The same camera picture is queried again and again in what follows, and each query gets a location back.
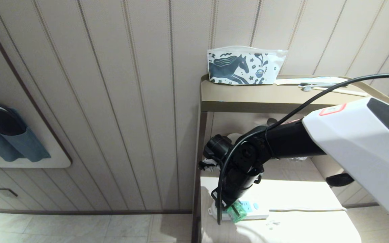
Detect blue slippers in holder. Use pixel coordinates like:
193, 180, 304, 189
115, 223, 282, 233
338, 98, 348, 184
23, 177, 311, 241
0, 104, 52, 163

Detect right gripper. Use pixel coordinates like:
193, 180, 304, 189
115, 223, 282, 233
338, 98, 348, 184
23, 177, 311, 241
219, 166, 263, 207

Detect white power strip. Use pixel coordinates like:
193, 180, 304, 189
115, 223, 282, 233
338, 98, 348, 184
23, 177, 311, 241
209, 200, 269, 222

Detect black cable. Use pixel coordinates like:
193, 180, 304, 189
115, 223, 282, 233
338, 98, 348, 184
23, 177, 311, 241
216, 73, 389, 225

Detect beige side table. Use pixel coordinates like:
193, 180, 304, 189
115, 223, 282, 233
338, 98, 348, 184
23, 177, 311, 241
191, 74, 389, 243

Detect white toothbrush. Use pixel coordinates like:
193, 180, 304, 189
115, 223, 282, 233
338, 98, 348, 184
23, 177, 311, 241
298, 83, 369, 98

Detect horse print tissue pack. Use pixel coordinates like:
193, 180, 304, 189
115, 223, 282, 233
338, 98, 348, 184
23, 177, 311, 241
207, 46, 288, 85

